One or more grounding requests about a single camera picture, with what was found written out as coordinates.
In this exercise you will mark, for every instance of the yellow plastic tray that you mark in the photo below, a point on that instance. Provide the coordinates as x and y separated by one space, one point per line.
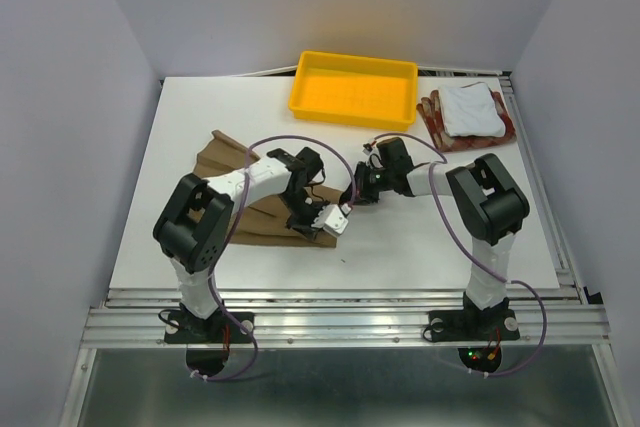
357 91

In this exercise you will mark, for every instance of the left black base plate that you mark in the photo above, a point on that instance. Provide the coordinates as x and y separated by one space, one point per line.
182 329

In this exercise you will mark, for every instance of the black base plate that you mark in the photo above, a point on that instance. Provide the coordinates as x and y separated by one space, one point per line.
446 326
182 329

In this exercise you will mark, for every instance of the brown skirt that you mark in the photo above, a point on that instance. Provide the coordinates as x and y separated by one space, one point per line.
263 223

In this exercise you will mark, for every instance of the red plaid skirt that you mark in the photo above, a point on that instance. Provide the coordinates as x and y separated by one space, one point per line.
430 112

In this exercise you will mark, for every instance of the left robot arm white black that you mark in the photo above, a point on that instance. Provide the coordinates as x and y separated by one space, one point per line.
195 226

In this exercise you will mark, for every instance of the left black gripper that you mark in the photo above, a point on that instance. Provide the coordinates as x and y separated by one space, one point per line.
305 228

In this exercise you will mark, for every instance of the aluminium frame rail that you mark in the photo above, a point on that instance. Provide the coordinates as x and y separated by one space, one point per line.
342 318

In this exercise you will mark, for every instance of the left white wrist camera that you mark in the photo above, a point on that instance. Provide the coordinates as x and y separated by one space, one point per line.
333 219

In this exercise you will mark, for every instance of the white skirt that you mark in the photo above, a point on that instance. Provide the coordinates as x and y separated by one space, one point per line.
470 111

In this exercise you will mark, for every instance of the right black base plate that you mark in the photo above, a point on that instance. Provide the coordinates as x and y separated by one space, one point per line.
446 326

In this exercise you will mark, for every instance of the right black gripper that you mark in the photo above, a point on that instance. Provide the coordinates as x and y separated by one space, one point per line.
362 193

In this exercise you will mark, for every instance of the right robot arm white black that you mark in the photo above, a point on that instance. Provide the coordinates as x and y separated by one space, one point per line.
482 208

